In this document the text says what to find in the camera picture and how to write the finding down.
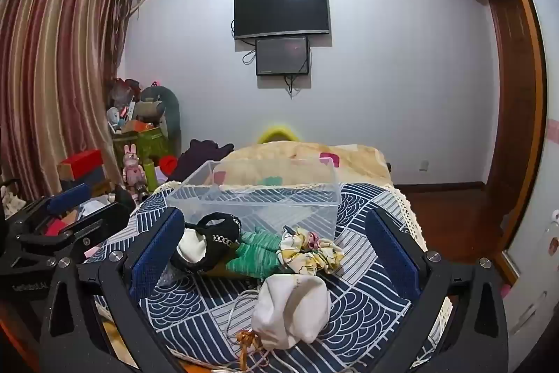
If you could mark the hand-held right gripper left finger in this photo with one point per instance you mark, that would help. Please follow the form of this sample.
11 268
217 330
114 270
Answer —
156 253

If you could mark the clear plastic storage box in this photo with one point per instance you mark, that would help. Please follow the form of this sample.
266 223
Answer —
262 204

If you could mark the red box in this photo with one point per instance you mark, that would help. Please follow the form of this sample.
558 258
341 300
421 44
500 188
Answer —
81 163

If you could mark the green cardboard box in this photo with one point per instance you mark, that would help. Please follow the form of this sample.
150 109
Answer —
146 145

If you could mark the blue patterned cloth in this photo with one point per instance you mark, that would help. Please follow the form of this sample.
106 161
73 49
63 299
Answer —
192 312

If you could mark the green bottle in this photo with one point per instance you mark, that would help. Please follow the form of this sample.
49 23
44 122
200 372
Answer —
151 176

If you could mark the red cloth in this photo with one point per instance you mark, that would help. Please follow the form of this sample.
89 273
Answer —
168 165

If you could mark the large black wall television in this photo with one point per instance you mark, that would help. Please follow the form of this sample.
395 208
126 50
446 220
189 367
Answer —
281 10

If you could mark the black and white pouch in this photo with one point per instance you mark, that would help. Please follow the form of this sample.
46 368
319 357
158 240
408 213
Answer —
216 244

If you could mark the blue white plush toy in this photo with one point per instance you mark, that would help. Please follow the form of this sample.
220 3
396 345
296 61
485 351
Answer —
114 117

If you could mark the grey green plush toy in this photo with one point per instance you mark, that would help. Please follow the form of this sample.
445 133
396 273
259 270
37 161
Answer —
168 111

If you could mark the striped brown curtain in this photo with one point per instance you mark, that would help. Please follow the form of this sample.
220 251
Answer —
52 71

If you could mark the pink bunny toy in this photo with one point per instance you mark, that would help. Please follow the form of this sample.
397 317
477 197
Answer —
133 172

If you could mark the white door with stickers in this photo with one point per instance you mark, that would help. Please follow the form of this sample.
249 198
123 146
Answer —
543 246

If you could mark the green knitted cloth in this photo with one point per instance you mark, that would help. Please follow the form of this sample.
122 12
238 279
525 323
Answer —
257 255

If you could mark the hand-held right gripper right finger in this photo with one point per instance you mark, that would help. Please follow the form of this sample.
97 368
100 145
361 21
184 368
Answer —
395 255

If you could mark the beige printed blanket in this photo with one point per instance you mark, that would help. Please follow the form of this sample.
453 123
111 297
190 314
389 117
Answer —
297 156

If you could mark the white wall socket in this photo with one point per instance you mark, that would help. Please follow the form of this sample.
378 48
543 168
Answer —
423 166

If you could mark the dark purple cloth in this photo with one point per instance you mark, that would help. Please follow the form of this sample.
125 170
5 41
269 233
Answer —
198 161

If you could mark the yellow round object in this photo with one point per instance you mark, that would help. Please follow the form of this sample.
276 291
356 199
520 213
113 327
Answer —
279 133

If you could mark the small black wall monitor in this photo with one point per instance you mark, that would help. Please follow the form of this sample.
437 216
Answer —
282 56

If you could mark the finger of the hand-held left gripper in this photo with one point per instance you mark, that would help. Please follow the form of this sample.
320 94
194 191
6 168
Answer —
67 198
124 204

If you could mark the floral yellow scrunchie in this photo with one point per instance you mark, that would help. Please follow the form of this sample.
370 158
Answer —
303 255

